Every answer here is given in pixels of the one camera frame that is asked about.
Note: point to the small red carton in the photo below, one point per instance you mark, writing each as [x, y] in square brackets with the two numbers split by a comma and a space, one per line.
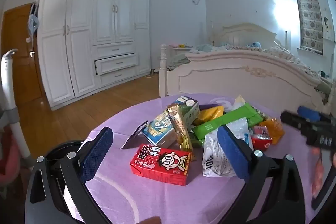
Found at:
[262, 142]

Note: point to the wall poster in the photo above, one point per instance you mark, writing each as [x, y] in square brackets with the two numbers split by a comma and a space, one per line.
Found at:
[328, 24]

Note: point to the orange wrapper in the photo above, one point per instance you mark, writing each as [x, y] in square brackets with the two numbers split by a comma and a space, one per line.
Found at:
[274, 130]

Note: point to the purple plastic bottle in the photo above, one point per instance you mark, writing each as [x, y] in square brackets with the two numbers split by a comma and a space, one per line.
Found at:
[207, 107]

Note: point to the blue plush toy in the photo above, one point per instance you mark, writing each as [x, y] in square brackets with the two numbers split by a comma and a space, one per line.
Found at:
[256, 44]

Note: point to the yellow drink pouch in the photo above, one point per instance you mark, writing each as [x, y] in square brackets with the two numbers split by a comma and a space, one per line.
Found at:
[210, 113]

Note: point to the blue hanging bag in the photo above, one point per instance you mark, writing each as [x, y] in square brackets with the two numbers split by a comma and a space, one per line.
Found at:
[33, 23]

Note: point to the light blue blanket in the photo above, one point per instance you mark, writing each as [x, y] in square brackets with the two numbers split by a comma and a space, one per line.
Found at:
[207, 47]

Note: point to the white power strip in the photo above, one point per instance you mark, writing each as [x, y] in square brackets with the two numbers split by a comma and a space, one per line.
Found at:
[155, 70]

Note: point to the red milk carton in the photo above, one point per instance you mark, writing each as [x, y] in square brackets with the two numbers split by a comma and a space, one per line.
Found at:
[160, 163]

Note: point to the blue white milk carton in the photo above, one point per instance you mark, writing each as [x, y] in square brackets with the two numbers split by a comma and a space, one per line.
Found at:
[158, 132]

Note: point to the green snack wrapper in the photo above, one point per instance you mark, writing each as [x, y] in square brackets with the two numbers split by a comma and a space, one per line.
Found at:
[223, 121]

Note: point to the green white drink carton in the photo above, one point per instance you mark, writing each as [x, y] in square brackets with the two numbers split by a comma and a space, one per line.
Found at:
[190, 108]

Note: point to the person's right hand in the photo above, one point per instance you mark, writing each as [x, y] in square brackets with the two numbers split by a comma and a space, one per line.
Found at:
[316, 174]

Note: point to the white nightstand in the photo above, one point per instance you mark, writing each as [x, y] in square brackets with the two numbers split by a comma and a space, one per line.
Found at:
[181, 49]

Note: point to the green folded blanket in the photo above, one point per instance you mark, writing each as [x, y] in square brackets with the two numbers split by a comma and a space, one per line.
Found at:
[178, 61]

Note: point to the gold sachet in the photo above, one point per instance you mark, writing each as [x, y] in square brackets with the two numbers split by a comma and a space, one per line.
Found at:
[179, 127]

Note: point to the white wardrobe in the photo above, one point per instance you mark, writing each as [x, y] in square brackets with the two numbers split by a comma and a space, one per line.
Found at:
[78, 43]

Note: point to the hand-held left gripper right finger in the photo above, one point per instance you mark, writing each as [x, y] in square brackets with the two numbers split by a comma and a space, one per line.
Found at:
[231, 150]

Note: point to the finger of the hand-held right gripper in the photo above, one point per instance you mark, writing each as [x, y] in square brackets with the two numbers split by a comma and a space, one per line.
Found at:
[294, 120]
[308, 111]

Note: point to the floral curtain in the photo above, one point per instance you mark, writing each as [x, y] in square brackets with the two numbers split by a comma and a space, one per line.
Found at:
[309, 22]

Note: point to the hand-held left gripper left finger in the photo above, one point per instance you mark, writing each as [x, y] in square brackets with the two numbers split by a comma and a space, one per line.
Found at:
[97, 153]

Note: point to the black trash bin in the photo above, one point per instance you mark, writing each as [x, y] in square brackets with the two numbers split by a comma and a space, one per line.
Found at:
[59, 147]

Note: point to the wooden door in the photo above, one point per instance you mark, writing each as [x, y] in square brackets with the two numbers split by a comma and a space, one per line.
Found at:
[21, 69]

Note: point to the cream bed frame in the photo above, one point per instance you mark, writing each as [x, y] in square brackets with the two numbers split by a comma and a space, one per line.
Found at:
[223, 77]

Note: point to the white plastic packet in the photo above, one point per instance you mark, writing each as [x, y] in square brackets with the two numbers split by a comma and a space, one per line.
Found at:
[218, 155]

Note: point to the yellow white wrapper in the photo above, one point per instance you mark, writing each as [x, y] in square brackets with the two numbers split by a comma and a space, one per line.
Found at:
[239, 101]

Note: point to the pink white study chair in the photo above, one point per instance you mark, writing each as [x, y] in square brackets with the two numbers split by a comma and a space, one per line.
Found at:
[6, 82]

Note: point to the silver blister pack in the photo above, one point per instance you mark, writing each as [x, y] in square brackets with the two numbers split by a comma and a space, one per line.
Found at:
[136, 134]

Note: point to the purple tablecloth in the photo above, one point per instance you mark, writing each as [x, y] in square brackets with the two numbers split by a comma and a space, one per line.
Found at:
[131, 200]

